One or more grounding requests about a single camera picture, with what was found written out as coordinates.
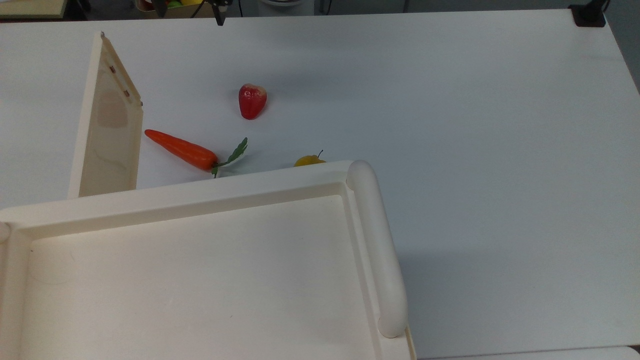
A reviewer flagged yellow toy starfruit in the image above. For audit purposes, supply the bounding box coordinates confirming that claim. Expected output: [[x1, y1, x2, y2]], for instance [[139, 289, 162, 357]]
[[293, 150, 327, 168]]

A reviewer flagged cardboard box of toy fruit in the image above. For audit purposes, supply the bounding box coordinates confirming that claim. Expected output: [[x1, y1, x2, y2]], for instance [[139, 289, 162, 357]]
[[135, 0, 223, 20]]

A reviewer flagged red toy wax apple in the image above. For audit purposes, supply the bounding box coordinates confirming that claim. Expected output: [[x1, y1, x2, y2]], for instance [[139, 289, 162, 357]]
[[238, 83, 268, 121]]

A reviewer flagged black table clamp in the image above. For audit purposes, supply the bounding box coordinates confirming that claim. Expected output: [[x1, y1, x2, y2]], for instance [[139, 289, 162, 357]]
[[569, 0, 612, 28]]

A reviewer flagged orange toy carrot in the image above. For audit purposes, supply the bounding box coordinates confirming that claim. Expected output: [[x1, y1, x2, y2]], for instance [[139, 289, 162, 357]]
[[144, 129, 249, 179]]

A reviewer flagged cream plastic cabinet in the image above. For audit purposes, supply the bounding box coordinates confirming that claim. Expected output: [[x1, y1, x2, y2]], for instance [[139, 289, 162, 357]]
[[0, 160, 417, 360]]

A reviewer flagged wooden board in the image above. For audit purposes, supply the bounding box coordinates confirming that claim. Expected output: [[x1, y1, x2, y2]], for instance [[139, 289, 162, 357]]
[[0, 0, 68, 20]]

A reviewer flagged cream cabinet door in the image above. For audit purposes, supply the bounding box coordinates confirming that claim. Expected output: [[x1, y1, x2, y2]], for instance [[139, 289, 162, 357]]
[[67, 31, 144, 200]]

